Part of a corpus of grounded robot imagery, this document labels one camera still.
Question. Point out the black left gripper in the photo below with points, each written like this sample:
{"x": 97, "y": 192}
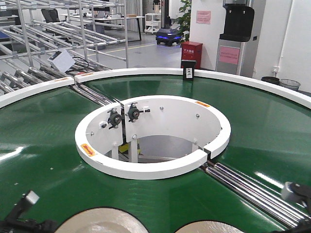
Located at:
{"x": 32, "y": 226}

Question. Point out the beige plate with black rim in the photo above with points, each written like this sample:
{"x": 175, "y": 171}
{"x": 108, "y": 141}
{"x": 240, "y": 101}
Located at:
{"x": 208, "y": 226}

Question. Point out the black bearing left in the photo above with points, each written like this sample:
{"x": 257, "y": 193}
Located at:
{"x": 114, "y": 119}

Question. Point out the black bearing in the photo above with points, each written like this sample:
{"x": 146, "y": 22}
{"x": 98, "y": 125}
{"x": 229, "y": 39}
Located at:
{"x": 114, "y": 119}
{"x": 134, "y": 112}

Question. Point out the rear chrome rollers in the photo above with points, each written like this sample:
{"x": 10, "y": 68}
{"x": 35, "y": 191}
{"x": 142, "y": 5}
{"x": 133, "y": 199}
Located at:
{"x": 93, "y": 95}

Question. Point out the black bearing right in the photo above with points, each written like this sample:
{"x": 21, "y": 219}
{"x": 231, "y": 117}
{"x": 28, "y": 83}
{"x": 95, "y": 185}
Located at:
{"x": 134, "y": 112}

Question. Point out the white power box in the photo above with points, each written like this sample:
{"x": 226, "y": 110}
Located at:
{"x": 61, "y": 60}

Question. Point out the metal roller rack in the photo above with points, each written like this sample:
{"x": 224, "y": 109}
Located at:
{"x": 31, "y": 31}

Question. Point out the office desk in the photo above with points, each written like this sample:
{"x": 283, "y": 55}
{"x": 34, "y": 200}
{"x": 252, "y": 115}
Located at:
{"x": 110, "y": 22}

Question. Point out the black sensor box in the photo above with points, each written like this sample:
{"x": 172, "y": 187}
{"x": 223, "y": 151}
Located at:
{"x": 188, "y": 69}

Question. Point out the blue lit mobile robot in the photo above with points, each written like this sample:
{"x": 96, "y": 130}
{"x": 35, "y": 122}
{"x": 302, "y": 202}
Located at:
{"x": 167, "y": 36}

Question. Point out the white rolling cart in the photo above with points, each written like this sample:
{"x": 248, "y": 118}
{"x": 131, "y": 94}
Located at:
{"x": 152, "y": 22}

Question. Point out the red fire box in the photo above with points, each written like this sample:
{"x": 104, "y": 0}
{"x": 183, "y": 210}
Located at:
{"x": 192, "y": 51}

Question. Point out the green potted plant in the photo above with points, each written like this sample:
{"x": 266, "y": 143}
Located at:
{"x": 184, "y": 20}

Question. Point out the chrome conveyor rollers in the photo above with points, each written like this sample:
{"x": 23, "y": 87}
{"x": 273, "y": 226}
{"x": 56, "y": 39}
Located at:
{"x": 256, "y": 195}

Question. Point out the black water dispenser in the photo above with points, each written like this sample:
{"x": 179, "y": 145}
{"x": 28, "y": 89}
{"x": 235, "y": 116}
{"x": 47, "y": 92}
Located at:
{"x": 238, "y": 26}

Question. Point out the black trash bin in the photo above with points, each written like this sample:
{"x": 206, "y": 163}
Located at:
{"x": 270, "y": 79}

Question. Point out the mesh waste basket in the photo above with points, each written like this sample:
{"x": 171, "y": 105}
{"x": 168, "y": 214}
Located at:
{"x": 289, "y": 84}

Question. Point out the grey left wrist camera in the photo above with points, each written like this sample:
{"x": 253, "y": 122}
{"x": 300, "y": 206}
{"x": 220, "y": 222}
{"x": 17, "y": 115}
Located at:
{"x": 31, "y": 197}

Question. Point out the white inner ring guard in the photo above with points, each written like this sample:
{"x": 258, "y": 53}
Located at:
{"x": 177, "y": 136}

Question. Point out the pink wall notice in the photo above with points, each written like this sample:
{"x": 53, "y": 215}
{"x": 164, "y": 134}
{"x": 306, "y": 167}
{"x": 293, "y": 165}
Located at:
{"x": 203, "y": 17}

